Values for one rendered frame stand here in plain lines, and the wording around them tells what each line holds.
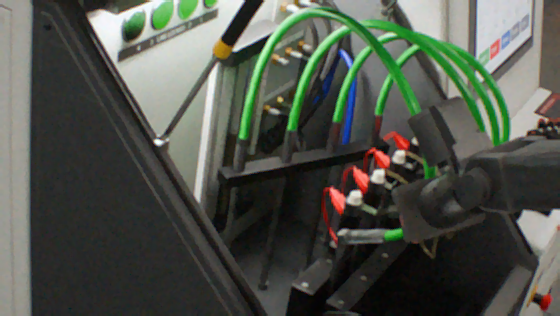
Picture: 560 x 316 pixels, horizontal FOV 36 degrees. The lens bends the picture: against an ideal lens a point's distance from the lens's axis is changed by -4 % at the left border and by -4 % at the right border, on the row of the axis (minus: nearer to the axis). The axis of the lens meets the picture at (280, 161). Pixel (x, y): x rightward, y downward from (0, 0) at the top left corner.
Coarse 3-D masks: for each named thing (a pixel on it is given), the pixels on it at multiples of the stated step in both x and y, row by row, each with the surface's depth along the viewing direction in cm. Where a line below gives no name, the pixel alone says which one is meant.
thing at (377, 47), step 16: (304, 16) 118; (320, 16) 116; (336, 16) 113; (368, 32) 110; (272, 48) 126; (384, 48) 108; (384, 64) 108; (256, 80) 131; (400, 80) 106; (256, 96) 133; (416, 112) 105; (240, 128) 137; (240, 144) 137; (432, 176) 105
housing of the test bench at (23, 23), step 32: (0, 0) 103; (32, 0) 101; (0, 32) 106; (0, 64) 108; (0, 96) 110; (0, 128) 113; (0, 160) 115; (0, 192) 118; (0, 224) 121; (0, 256) 124; (0, 288) 128
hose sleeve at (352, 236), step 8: (352, 232) 120; (360, 232) 118; (368, 232) 117; (376, 232) 116; (384, 232) 114; (352, 240) 120; (360, 240) 118; (368, 240) 117; (376, 240) 115; (384, 240) 114
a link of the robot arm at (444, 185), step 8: (448, 160) 92; (440, 168) 94; (456, 168) 92; (448, 176) 94; (456, 176) 92; (440, 184) 95; (448, 184) 93; (440, 192) 95; (448, 192) 93; (440, 200) 95; (448, 200) 93; (456, 200) 92; (440, 208) 96; (448, 208) 94; (456, 208) 93; (480, 208) 92; (448, 216) 96; (456, 216) 95; (464, 216) 94; (472, 216) 93
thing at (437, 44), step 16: (416, 32) 133; (368, 48) 138; (448, 48) 131; (352, 64) 141; (464, 64) 130; (352, 80) 142; (480, 96) 131; (336, 112) 146; (336, 128) 147; (496, 128) 132; (336, 144) 149; (496, 144) 132
